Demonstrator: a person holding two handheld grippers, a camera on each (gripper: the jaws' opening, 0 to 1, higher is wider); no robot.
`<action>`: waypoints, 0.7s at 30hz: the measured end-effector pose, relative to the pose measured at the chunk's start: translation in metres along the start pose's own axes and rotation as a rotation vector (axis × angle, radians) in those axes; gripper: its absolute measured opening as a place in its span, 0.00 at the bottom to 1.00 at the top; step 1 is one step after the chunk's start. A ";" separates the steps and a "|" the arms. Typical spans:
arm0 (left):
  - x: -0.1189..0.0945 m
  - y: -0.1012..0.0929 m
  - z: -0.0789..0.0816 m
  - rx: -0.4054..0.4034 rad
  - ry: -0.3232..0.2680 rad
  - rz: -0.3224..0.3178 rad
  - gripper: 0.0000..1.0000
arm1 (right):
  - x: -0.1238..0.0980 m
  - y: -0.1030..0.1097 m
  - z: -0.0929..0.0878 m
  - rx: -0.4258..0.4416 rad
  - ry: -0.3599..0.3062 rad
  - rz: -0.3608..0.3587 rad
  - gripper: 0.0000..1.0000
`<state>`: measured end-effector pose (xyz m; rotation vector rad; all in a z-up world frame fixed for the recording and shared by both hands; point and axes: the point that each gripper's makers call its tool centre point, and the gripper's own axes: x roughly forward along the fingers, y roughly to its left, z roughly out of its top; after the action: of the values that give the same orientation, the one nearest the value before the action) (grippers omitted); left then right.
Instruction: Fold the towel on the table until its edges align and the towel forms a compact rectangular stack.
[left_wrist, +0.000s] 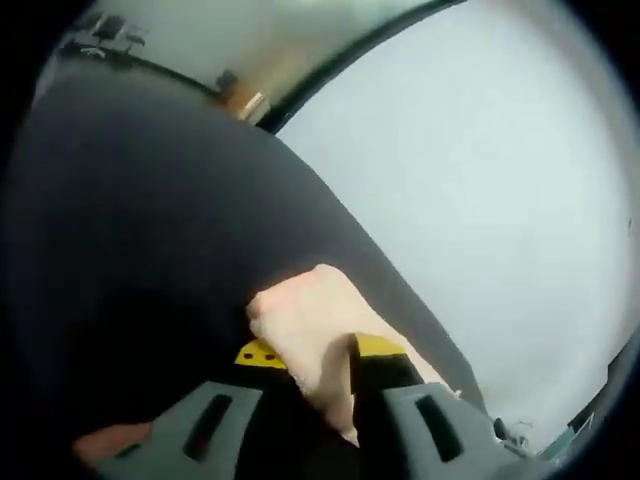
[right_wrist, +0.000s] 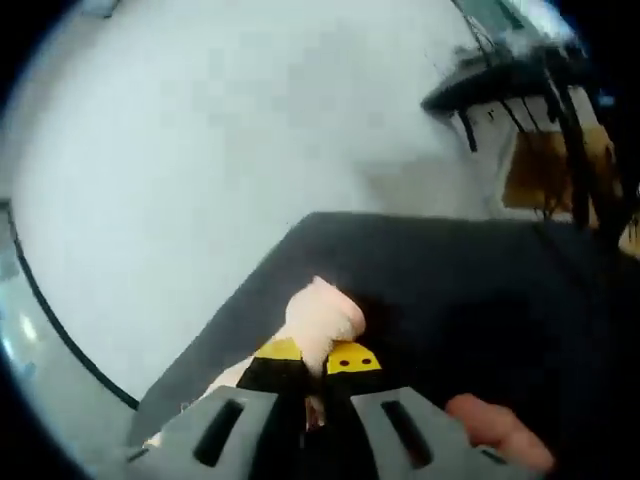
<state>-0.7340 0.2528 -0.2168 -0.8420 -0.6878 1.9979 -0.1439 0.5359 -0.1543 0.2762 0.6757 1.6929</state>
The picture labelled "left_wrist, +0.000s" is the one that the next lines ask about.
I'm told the person's left hand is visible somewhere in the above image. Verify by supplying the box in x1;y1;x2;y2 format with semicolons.
73;421;157;459

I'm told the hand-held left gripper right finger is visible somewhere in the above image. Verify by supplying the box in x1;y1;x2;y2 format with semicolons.
348;332;552;480

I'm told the dark small object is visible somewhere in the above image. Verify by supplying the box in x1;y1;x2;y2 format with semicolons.
216;69;239;96

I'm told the black partition frame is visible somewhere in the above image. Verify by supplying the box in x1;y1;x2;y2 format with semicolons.
258;0;469;135

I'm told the teal panel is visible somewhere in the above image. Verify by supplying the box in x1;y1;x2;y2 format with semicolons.
539;413;597;457

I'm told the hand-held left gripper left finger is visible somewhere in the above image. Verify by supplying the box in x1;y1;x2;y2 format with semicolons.
98;337;290;480

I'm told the grey swivel chair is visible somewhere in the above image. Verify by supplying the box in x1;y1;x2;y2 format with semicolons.
492;417;536;449

